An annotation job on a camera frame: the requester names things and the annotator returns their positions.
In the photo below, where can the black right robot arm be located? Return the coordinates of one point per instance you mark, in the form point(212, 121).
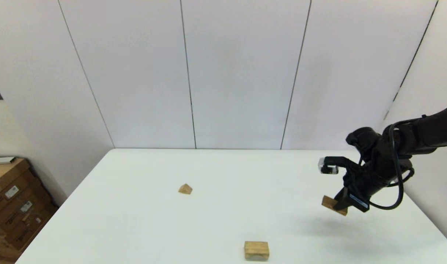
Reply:
point(428, 132)

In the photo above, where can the triangular wooden building block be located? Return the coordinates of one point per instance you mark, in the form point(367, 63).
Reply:
point(185, 189)

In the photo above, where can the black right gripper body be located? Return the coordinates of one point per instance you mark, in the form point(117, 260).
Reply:
point(373, 178)

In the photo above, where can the white flat board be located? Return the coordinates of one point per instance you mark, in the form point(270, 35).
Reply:
point(2, 160)

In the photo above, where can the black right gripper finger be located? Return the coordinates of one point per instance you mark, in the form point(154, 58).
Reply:
point(342, 200)
point(359, 203)

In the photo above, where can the rectangular wooden building block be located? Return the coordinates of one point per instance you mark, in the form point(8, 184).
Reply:
point(329, 202)

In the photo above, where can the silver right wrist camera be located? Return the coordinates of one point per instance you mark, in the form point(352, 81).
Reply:
point(328, 167)

